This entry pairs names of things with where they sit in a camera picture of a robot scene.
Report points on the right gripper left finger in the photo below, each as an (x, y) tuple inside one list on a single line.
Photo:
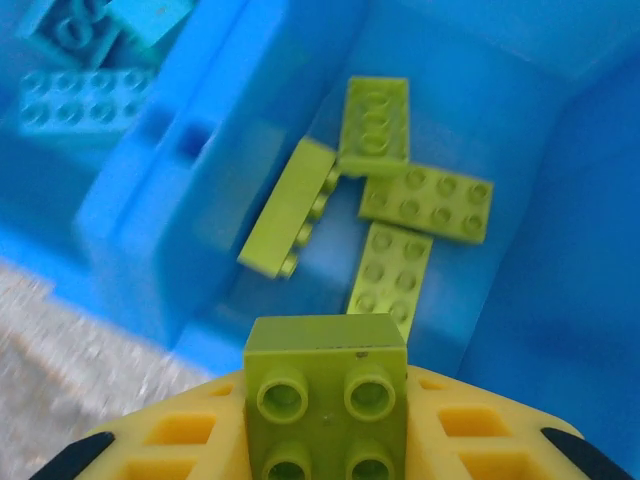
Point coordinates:
[(230, 425)]

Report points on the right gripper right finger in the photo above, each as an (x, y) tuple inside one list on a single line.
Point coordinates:
[(425, 430)]

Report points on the green square lego brick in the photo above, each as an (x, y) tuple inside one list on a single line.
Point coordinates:
[(325, 400)]

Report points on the green long lego brick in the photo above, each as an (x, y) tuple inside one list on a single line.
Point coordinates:
[(290, 205), (430, 205), (390, 270), (375, 120)]

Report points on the blue three-compartment plastic bin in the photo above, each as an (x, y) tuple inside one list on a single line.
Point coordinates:
[(500, 100)]

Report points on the blue long lego brick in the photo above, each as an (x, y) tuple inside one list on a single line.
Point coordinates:
[(80, 102), (150, 20)]

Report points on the teal square lego brick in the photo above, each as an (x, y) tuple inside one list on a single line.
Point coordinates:
[(70, 30)]

